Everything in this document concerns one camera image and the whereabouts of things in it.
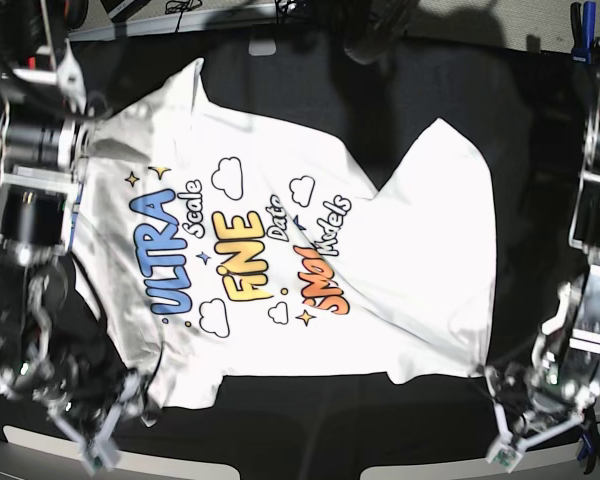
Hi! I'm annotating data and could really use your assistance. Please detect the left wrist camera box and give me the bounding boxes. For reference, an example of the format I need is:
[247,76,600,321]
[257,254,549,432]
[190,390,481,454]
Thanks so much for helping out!
[485,437,524,473]

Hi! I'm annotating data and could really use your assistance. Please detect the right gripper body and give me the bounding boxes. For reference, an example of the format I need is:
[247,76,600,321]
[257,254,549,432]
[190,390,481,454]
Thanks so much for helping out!
[39,368,155,450]

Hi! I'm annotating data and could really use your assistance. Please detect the red blue clamp bottom right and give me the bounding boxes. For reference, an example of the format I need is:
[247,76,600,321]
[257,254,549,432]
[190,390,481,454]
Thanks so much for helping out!
[576,422,597,475]

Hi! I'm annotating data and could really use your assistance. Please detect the black table cloth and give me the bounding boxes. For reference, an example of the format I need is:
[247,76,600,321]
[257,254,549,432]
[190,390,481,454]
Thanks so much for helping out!
[77,29,591,479]

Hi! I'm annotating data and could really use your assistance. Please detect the grey camera mount base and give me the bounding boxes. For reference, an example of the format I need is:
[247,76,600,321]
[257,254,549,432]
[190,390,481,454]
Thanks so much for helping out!
[248,38,277,57]

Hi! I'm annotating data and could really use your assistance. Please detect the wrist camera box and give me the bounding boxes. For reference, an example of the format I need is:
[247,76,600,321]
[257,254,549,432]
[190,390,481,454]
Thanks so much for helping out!
[485,437,524,473]
[77,437,120,476]

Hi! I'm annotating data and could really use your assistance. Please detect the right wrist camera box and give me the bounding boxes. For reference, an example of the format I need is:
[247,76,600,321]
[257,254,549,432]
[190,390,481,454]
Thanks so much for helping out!
[77,437,120,476]

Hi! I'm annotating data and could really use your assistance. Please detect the blue clamp top right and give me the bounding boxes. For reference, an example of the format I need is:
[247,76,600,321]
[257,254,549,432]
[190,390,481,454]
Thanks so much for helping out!
[570,1,599,65]

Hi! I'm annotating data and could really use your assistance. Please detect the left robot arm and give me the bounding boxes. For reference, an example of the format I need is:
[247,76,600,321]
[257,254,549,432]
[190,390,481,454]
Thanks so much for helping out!
[483,72,600,469]

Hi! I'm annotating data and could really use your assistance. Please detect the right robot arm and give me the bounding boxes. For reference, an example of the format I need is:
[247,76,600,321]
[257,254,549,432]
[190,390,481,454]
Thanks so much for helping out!
[0,1,151,466]

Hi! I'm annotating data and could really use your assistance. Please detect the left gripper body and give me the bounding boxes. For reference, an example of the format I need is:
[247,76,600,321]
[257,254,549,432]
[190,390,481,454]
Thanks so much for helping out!
[482,362,600,450]

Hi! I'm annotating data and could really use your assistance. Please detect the white printed t-shirt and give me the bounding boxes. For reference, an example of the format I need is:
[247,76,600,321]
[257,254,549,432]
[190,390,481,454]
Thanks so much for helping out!
[72,60,497,409]

